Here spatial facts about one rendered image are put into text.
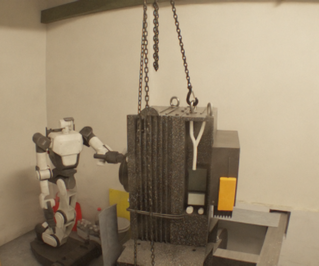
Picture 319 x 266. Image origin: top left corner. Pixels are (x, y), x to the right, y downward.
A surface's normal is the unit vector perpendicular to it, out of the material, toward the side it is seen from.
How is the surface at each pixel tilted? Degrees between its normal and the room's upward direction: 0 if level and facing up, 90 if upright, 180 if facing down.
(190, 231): 90
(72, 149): 94
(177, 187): 90
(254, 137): 90
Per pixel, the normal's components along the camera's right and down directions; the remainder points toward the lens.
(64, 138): 0.51, -0.55
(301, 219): -0.45, 0.17
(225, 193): -0.22, 0.18
